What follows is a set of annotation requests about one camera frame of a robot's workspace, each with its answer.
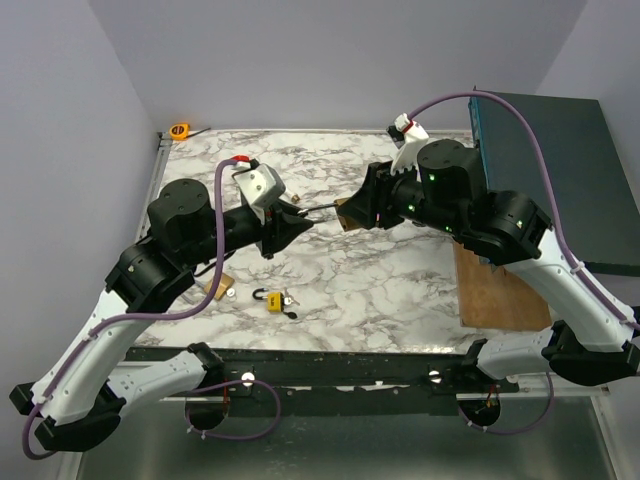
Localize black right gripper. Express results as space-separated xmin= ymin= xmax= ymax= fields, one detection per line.
xmin=339 ymin=156 xmax=463 ymax=238

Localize yellow black padlock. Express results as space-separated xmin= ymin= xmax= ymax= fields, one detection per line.
xmin=252 ymin=288 xmax=298 ymax=320

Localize long-shackle brass padlock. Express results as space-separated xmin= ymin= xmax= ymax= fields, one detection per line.
xmin=297 ymin=198 xmax=361 ymax=232

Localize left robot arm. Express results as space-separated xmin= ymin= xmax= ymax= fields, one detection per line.
xmin=10 ymin=179 xmax=313 ymax=460

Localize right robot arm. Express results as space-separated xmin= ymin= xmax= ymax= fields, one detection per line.
xmin=337 ymin=139 xmax=639 ymax=392

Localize white plastic tap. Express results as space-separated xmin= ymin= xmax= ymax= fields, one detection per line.
xmin=285 ymin=194 xmax=301 ymax=204

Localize keys of yellow padlock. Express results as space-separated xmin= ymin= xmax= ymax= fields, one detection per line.
xmin=283 ymin=289 xmax=299 ymax=306

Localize small brass padlock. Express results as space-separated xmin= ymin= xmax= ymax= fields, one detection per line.
xmin=181 ymin=273 xmax=236 ymax=305

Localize orange tape measure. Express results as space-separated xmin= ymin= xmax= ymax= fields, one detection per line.
xmin=168 ymin=122 xmax=211 ymax=142

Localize wooden board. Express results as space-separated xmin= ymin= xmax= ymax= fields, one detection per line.
xmin=453 ymin=243 xmax=551 ymax=332

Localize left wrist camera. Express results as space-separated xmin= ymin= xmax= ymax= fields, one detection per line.
xmin=232 ymin=164 xmax=286 ymax=224

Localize black front rail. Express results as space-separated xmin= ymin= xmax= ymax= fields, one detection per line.
xmin=119 ymin=347 xmax=521 ymax=419

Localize blue network switch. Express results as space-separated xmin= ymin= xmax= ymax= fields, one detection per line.
xmin=469 ymin=93 xmax=639 ymax=277

